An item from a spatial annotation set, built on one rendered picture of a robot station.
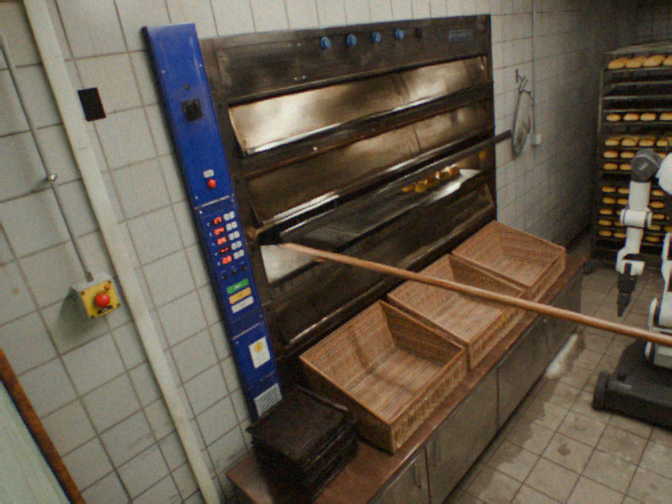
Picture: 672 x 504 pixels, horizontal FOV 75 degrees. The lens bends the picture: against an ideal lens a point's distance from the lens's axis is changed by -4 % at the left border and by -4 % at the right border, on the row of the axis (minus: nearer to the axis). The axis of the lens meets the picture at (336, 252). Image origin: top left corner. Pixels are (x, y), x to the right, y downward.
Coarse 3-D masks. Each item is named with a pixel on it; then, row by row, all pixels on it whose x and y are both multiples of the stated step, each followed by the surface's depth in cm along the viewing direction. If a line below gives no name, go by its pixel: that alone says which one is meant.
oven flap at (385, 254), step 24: (480, 192) 289; (432, 216) 255; (456, 216) 269; (480, 216) 281; (408, 240) 240; (432, 240) 252; (384, 264) 227; (408, 264) 235; (312, 288) 198; (336, 288) 206; (360, 288) 215; (288, 312) 189; (312, 312) 196; (336, 312) 202; (288, 336) 187
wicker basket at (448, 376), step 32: (352, 320) 212; (384, 320) 226; (320, 352) 199; (352, 352) 211; (384, 352) 225; (416, 352) 221; (448, 352) 206; (320, 384) 189; (352, 384) 209; (384, 384) 207; (416, 384) 203; (448, 384) 194; (384, 416) 188; (416, 416) 178; (384, 448) 173
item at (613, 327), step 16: (320, 256) 201; (336, 256) 194; (384, 272) 177; (400, 272) 171; (448, 288) 157; (464, 288) 153; (512, 304) 142; (528, 304) 138; (576, 320) 129; (592, 320) 126; (640, 336) 117; (656, 336) 115
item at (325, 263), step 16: (480, 176) 281; (448, 192) 260; (416, 208) 243; (432, 208) 249; (384, 224) 228; (400, 224) 231; (352, 240) 214; (368, 240) 215; (304, 272) 190; (272, 288) 180; (288, 288) 185
